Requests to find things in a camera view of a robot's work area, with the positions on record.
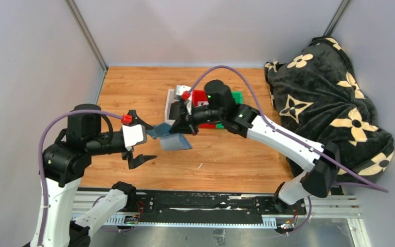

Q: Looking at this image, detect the white cards stack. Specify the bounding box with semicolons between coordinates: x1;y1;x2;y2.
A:
198;101;208;106

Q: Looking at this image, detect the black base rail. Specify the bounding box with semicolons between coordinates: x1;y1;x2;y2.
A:
118;190;308;228

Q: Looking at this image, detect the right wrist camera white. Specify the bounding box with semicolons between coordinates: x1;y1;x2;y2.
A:
174;85;193;106

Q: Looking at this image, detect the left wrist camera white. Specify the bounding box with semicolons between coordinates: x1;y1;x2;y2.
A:
122;125;147;151

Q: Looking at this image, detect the aluminium frame post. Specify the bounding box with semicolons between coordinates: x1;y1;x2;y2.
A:
64;0;108;74
323;0;352;36

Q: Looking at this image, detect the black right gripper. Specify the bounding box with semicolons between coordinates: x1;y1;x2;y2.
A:
169;101;225;137

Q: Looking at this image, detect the blue card holder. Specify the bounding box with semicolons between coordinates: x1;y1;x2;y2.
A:
146;122;192;151

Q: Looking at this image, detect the left aluminium frame post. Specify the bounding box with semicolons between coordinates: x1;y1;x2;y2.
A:
64;0;108;74

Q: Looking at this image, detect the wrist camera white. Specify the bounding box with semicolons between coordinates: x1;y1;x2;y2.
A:
174;85;193;106
122;125;147;151

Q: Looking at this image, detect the right aluminium frame post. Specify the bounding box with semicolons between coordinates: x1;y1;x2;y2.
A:
323;0;352;36

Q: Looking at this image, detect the green plastic bin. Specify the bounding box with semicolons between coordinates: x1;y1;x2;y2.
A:
216;91;243;129

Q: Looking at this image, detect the red plastic bin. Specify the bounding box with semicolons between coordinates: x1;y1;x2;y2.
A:
192;90;217;129

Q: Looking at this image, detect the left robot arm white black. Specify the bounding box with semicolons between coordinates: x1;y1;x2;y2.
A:
29;104;153;246

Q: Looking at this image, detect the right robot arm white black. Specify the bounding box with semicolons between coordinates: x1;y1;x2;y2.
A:
170;80;340;215

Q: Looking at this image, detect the black floral blanket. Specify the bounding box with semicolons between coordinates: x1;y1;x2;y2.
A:
264;36;394;183

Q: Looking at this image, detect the white plastic bin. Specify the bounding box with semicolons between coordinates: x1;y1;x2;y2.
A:
164;86;183;125

